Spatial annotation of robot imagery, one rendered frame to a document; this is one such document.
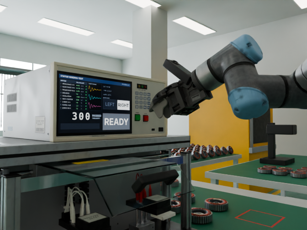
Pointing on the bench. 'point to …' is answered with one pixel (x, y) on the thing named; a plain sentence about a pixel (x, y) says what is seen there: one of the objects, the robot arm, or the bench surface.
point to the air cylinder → (150, 225)
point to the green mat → (258, 206)
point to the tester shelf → (81, 148)
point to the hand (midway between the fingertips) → (151, 107)
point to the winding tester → (24, 83)
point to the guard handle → (144, 180)
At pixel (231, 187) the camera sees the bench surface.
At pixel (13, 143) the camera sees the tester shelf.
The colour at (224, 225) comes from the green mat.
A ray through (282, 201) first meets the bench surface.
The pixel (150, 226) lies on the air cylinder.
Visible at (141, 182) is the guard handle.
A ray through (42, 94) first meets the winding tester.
